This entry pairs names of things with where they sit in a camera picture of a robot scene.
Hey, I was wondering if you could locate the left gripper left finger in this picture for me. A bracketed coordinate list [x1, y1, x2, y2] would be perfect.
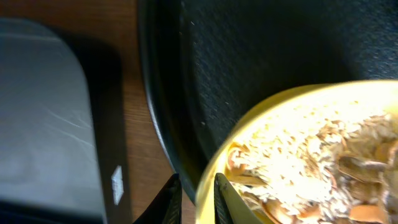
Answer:
[133, 174, 182, 224]

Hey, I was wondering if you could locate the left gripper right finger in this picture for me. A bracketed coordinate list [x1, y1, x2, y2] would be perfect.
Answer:
[214, 173, 262, 224]

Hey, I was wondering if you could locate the yellow bowl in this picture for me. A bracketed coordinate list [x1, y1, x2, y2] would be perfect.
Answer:
[195, 80, 397, 223]

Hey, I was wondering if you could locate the food scraps pile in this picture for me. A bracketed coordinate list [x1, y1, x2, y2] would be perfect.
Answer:
[226, 101, 397, 223]

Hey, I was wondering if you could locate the black rectangular tray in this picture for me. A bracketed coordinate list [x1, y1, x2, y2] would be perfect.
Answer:
[1, 17, 132, 223]

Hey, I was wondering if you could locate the round black tray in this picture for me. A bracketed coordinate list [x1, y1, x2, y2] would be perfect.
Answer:
[137, 0, 397, 199]

